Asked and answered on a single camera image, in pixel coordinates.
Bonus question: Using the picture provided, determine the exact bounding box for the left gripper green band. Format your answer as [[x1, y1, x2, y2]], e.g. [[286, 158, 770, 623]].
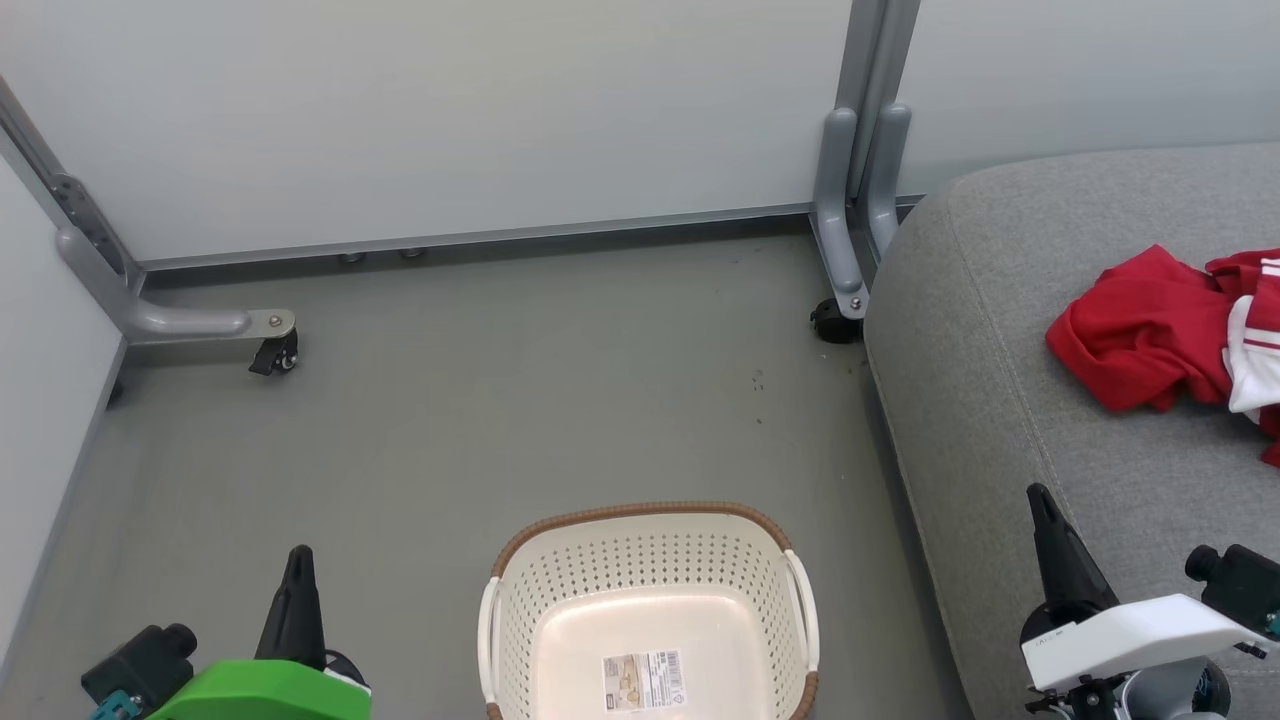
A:
[[145, 544, 374, 720]]

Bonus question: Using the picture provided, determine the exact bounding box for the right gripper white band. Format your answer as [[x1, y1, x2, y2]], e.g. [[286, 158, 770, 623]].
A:
[[1020, 483, 1271, 694]]

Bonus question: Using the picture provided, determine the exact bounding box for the plain red garment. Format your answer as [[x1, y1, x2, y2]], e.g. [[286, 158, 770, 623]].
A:
[[1046, 244, 1238, 414]]

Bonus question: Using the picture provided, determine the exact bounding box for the red jersey with number print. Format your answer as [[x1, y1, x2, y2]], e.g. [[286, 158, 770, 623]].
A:
[[1205, 247, 1280, 469]]

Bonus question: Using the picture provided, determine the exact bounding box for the cream perforated laundry basket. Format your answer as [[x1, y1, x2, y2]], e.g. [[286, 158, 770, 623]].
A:
[[477, 501, 821, 720]]

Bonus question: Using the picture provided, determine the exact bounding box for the grey fabric sofa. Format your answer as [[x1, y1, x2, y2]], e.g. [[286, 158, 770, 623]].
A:
[[864, 142, 1280, 720]]

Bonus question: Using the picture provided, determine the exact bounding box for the black caster wheel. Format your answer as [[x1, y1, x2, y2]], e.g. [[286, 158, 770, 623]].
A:
[[249, 331, 300, 377], [810, 297, 863, 345]]

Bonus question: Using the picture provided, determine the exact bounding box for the grey partition leg angled brace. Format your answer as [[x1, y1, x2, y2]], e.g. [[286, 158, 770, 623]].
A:
[[0, 75, 297, 346]]

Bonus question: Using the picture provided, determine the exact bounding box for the grey partition bottom rail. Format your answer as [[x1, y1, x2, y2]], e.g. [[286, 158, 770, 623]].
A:
[[135, 203, 816, 273]]

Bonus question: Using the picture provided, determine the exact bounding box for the grey partition post double foot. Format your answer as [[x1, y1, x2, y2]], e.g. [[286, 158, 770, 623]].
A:
[[810, 0, 921, 321]]

